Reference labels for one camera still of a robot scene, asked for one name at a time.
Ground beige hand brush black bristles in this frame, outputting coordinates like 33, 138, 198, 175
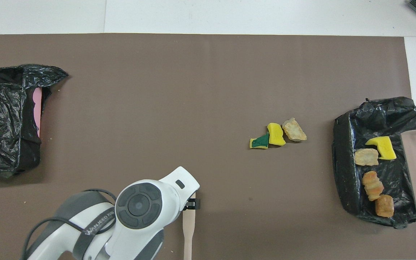
182, 191, 197, 260

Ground brown table mat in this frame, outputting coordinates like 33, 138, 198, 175
0, 33, 416, 260

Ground black trash bag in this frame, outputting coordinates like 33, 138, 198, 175
0, 64, 69, 178

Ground black bag lined bin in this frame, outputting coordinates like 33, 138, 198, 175
333, 96, 416, 229

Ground green and yellow sponge piece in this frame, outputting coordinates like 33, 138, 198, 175
249, 132, 270, 150

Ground notched yellow sponge piece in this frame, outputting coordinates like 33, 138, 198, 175
365, 136, 397, 160

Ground beige crumbly trash chunk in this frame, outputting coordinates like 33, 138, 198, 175
354, 148, 379, 166

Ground brown round bread piece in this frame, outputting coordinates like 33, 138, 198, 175
375, 194, 395, 218

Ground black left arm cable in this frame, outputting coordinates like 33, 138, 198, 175
19, 188, 117, 260

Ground beige layered trash chunk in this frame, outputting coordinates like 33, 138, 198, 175
282, 117, 307, 142

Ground pink plastic bin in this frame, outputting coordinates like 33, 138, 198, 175
32, 88, 43, 138

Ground orange striped trash piece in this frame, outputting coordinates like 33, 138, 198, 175
362, 171, 385, 201

